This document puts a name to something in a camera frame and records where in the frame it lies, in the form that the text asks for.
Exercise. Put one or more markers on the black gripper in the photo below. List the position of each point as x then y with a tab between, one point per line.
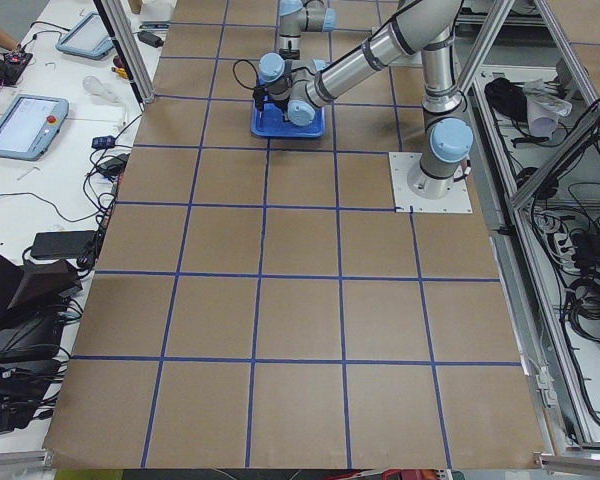
276	100

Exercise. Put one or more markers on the blue plastic tray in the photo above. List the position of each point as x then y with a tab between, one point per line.
299	120

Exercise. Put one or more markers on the yellow red screwdriver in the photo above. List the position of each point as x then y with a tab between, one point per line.
118	68

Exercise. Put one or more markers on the teach pendant far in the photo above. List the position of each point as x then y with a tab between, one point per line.
88	39

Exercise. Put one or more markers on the teach pendant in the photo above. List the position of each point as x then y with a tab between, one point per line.
88	39
29	126

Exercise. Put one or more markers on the teach pendant near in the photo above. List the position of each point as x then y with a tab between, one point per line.
29	126

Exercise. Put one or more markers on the black power adapter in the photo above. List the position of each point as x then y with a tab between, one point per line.
61	244

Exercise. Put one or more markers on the aluminium frame post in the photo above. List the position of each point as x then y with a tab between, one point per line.
118	27

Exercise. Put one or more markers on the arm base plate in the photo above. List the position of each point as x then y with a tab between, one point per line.
415	192

